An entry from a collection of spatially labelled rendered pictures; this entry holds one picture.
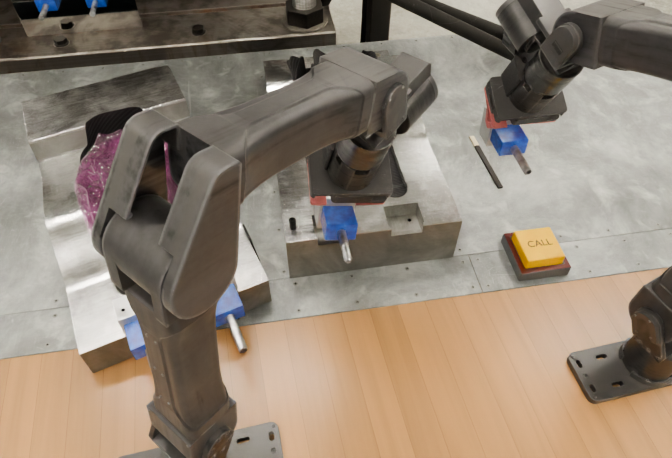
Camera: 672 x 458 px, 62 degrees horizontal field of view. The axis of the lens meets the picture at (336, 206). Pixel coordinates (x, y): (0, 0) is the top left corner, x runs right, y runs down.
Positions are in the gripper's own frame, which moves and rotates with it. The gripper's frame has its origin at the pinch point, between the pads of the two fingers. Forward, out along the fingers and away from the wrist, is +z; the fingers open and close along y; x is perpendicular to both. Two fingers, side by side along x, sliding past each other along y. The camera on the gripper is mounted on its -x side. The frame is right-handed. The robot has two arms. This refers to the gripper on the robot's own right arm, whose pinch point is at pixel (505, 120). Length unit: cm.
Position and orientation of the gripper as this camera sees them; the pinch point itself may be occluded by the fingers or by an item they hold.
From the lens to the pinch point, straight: 92.1
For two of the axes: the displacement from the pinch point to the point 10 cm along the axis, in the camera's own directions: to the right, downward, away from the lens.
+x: 1.5, 9.6, -2.4
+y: -9.9, 1.3, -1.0
